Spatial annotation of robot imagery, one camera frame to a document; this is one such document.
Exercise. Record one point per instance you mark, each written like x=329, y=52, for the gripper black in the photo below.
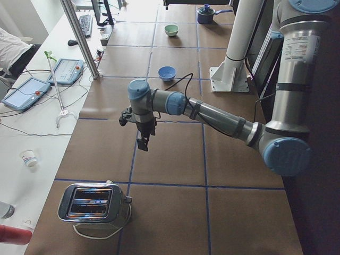
x=145, y=128

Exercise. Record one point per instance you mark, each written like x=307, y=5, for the blue bowl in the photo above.
x=167, y=73

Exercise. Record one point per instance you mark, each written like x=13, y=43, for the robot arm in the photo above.
x=282, y=142

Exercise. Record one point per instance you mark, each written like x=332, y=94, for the green bowl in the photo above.
x=171, y=30

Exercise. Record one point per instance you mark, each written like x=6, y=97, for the silver toaster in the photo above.
x=102, y=206

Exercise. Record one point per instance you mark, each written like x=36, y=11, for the orange black connector far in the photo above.
x=98, y=55

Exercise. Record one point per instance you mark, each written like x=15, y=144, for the far teach pendant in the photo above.
x=67, y=71

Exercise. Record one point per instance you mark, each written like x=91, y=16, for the teach pendant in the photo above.
x=67, y=71
x=27, y=94

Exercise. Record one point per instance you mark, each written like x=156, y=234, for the paper cup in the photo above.
x=29, y=158

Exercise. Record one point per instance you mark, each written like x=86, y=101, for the black computer mouse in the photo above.
x=72, y=43

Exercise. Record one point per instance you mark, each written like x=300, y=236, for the near teach pendant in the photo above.
x=27, y=94

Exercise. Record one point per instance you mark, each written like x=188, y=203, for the reacher grabber stick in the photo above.
x=64, y=112

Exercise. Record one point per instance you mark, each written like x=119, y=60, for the black keyboard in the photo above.
x=85, y=22

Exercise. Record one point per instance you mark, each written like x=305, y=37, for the blue saucepan with glass lid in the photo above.
x=205, y=14

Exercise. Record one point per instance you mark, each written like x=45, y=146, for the black monitor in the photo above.
x=102, y=19

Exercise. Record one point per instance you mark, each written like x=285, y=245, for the red bottle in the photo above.
x=13, y=235

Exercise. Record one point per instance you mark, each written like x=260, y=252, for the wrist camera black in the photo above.
x=126, y=116

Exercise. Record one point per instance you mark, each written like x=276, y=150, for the white camera pole with base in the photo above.
x=230, y=76

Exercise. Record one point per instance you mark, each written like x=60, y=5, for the aluminium frame post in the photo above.
x=74, y=23

